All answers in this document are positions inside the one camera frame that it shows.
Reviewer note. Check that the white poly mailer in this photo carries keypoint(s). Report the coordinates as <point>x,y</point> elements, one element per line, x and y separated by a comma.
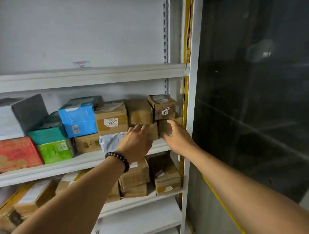
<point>109,142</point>

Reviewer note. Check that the taped brown parcel long label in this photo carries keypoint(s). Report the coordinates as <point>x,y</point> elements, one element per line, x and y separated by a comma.
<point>140,112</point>

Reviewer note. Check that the blue cardboard box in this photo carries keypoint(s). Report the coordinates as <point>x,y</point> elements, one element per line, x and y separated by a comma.
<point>77,120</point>

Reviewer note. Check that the person's left forearm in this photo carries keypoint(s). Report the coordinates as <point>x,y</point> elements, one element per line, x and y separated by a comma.
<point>72,205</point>

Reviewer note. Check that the row of parcels shelf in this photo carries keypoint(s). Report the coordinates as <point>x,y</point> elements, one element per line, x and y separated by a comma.
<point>135,174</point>

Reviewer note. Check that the red printed cardboard box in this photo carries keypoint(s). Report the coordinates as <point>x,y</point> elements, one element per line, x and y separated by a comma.
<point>19,152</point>

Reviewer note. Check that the white metal shelf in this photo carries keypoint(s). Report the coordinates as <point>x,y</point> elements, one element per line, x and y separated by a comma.
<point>72,78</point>

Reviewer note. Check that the small brown parcel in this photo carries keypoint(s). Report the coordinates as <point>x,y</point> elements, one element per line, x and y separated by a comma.
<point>159,109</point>

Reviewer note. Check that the person's right hand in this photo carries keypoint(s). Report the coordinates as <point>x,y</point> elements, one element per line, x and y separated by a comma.
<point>179,142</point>

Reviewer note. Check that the person's left hand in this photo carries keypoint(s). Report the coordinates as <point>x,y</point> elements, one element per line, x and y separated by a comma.
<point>135,144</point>

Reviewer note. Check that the plain yellow tape line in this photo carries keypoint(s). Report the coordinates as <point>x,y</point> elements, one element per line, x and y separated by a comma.
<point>223,205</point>

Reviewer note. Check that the dark glass door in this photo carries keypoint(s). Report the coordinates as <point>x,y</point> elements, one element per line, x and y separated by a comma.
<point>253,96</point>

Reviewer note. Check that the yellow printed tape strip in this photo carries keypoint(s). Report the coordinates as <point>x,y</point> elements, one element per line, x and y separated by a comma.
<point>187,36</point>

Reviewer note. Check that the small brown box green print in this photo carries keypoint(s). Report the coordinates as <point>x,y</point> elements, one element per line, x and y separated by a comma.
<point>87,144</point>

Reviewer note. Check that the brown box labelled 0227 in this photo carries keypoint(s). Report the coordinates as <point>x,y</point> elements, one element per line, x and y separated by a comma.
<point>108,114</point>

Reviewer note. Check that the teal box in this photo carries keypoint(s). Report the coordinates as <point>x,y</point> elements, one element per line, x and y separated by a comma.
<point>48,135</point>

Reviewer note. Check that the grey white box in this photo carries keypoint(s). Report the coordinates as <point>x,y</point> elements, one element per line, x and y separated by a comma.
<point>29,113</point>

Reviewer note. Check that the person's right forearm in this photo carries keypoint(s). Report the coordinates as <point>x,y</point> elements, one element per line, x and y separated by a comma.
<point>253,205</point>

